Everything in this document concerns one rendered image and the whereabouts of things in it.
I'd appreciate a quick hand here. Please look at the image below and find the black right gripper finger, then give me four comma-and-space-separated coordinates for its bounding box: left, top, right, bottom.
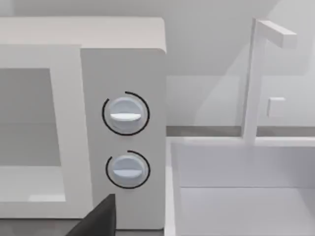
63, 193, 116, 236

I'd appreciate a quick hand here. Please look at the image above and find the pale round microwave knob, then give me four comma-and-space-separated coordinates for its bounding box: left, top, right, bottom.
111, 154, 146, 184
107, 96, 144, 130

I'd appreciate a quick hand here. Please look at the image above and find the microwave oven door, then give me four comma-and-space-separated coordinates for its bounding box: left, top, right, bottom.
0, 44, 94, 219

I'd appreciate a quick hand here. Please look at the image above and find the white sink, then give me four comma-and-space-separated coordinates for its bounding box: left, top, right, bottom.
164, 136, 315, 236

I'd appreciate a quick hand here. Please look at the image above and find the pale microwave oven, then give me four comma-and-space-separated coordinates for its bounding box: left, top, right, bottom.
0, 16, 167, 233

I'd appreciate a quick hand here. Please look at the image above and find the tall white tap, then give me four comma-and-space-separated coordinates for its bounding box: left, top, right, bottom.
242, 17, 297, 147

